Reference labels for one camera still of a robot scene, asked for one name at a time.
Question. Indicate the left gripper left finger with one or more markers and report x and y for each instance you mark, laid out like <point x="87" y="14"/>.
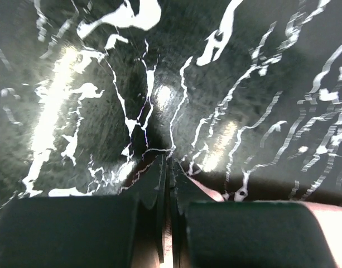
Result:
<point x="124" y="230"/>

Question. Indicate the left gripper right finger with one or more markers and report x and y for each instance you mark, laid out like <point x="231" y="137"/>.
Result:
<point x="206" y="233"/>

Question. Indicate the pink towel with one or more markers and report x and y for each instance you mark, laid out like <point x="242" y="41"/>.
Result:
<point x="328" y="216"/>

